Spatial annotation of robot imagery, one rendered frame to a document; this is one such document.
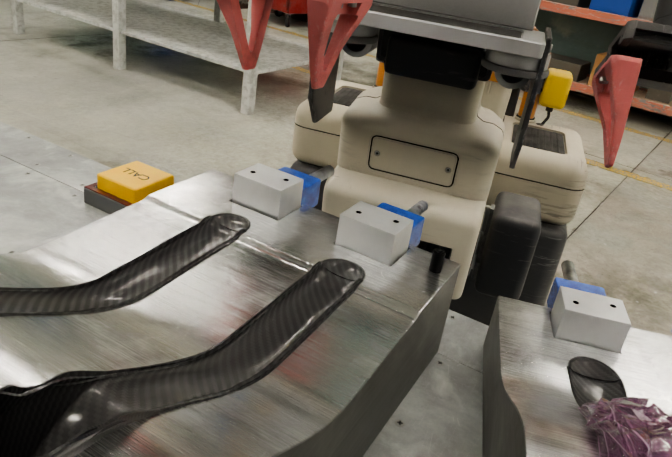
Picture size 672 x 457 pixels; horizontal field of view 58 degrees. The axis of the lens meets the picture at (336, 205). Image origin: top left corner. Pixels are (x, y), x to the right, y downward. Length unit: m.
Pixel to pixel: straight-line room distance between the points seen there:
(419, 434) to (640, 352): 0.19
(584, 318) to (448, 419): 0.13
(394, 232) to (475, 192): 0.39
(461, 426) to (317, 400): 0.16
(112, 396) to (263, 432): 0.07
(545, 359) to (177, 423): 0.29
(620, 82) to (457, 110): 0.39
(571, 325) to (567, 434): 0.16
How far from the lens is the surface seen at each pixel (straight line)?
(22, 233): 0.69
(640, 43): 0.50
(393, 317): 0.43
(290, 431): 0.33
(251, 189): 0.53
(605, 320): 0.52
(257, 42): 0.54
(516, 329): 0.52
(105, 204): 0.72
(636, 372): 0.52
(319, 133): 1.15
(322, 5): 0.45
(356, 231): 0.48
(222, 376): 0.37
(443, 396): 0.51
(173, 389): 0.34
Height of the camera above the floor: 1.13
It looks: 25 degrees down
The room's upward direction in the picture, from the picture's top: 9 degrees clockwise
